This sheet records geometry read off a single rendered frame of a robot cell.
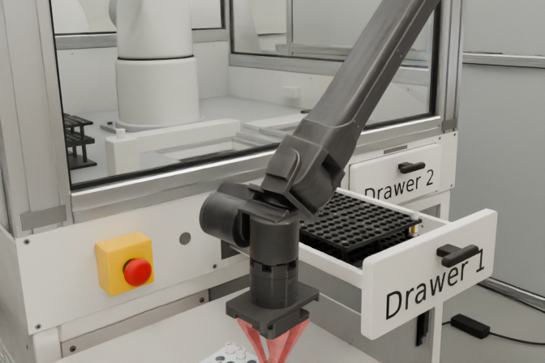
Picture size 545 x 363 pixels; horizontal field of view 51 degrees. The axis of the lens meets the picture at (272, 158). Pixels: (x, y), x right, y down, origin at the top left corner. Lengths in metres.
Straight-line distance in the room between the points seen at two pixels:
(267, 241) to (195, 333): 0.31
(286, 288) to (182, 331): 0.29
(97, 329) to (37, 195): 0.24
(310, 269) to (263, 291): 0.19
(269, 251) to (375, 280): 0.16
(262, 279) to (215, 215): 0.09
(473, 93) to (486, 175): 0.37
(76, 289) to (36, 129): 0.24
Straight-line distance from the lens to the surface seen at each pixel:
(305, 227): 0.91
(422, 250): 0.80
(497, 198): 2.68
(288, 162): 0.63
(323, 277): 0.82
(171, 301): 0.98
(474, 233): 0.90
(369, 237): 0.87
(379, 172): 1.20
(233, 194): 0.69
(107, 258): 0.84
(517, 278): 2.75
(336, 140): 0.66
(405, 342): 1.53
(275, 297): 0.66
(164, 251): 0.93
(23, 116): 0.80
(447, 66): 1.38
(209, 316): 0.95
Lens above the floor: 1.23
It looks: 15 degrees down
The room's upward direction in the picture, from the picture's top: 1 degrees counter-clockwise
